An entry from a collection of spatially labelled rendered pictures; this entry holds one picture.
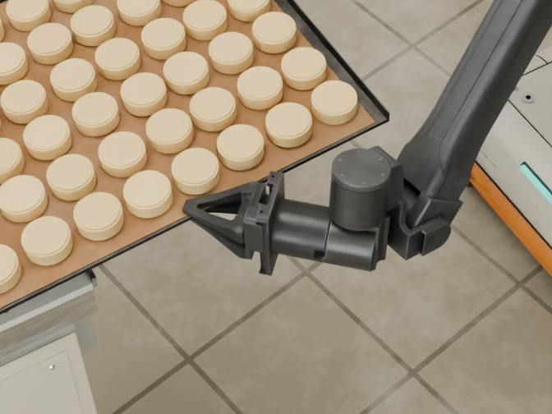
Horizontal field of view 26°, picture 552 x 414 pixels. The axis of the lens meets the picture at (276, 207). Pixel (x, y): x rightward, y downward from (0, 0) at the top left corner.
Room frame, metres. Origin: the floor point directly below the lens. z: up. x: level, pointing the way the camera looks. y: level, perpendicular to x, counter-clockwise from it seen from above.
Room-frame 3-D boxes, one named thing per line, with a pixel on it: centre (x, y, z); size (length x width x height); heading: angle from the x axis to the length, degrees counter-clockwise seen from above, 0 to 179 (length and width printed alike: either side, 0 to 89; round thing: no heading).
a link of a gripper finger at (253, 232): (0.72, 0.05, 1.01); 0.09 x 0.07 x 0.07; 76
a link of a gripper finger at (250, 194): (0.72, 0.05, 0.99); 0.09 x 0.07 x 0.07; 76
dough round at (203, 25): (0.99, 0.08, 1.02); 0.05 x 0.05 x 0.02
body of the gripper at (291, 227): (0.71, -0.02, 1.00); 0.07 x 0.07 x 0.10; 76
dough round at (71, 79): (0.90, 0.23, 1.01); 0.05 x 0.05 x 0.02
